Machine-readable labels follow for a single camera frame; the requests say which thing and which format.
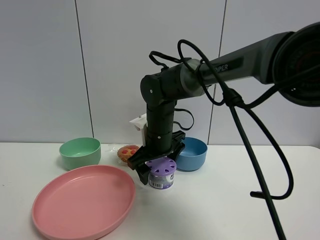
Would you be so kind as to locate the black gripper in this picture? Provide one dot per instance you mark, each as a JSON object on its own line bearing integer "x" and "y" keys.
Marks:
{"x": 168, "y": 145}

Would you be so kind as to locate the purple lid air freshener jar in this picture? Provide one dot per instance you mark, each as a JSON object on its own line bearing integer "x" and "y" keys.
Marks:
{"x": 162, "y": 172}

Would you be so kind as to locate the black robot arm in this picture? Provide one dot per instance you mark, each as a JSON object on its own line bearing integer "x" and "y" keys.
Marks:
{"x": 288, "y": 61}

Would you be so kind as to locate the blue plastic bowl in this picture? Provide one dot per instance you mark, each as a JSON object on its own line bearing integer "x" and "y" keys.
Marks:
{"x": 193, "y": 156}

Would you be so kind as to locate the wrapped fruit tart pastry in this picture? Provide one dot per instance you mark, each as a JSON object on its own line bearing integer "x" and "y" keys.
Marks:
{"x": 120, "y": 155}

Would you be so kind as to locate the green plastic bowl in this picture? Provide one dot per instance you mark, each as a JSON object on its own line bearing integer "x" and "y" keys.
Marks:
{"x": 80, "y": 152}

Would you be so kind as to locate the pink plastic plate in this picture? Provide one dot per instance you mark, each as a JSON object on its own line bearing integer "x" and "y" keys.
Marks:
{"x": 86, "y": 203}

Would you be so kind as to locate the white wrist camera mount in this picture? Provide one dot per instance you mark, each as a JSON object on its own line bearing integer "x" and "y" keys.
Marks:
{"x": 140, "y": 123}

